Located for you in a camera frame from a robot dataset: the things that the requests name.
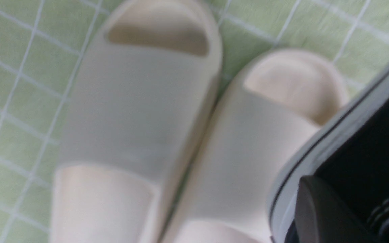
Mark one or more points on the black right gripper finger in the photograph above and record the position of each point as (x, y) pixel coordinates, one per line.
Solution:
(322, 217)

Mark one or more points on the green checkered tablecloth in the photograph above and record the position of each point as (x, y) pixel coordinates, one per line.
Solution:
(42, 43)

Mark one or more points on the black canvas sneaker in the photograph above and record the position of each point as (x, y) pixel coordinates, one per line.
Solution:
(351, 154)

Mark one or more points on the cream slide slipper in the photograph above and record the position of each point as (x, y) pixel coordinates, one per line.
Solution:
(144, 93)
(269, 111)

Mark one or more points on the left cream slide slipper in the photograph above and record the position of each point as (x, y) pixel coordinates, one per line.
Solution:
(144, 93)

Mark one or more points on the right cream slide slipper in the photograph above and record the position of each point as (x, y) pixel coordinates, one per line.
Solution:
(269, 111)

